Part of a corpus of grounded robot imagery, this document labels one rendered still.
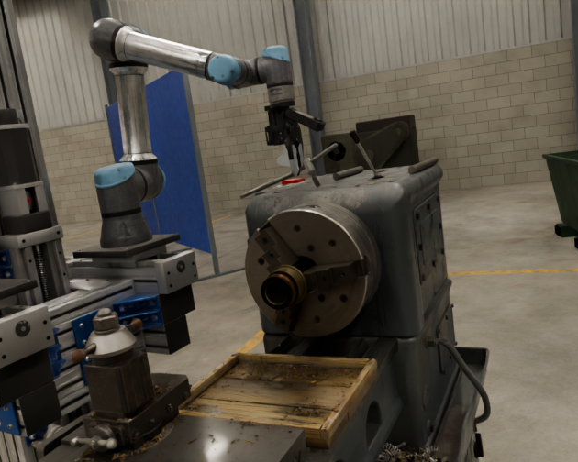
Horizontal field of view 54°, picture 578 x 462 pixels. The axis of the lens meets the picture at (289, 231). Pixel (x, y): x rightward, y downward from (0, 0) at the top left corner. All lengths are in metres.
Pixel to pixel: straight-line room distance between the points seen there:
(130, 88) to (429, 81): 9.72
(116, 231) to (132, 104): 0.39
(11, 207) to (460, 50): 10.21
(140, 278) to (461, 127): 9.88
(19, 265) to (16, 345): 0.34
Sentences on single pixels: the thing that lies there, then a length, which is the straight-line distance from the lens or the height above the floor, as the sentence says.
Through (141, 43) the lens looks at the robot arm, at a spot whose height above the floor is 1.70.
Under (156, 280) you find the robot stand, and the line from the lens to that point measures 1.63.
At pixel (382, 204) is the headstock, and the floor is 1.21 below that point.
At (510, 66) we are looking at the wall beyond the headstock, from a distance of 11.15.
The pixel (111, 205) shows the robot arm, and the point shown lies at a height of 1.28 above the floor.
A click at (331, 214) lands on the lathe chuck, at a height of 1.21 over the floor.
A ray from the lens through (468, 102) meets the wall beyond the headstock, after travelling 11.17.
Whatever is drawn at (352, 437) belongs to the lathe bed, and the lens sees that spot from 1.23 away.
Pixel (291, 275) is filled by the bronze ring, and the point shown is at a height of 1.11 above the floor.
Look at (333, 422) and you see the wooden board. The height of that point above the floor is 0.90.
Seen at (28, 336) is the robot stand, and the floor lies 1.07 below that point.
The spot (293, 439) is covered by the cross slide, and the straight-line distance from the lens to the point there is 0.88.
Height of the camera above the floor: 1.40
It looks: 9 degrees down
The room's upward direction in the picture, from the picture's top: 8 degrees counter-clockwise
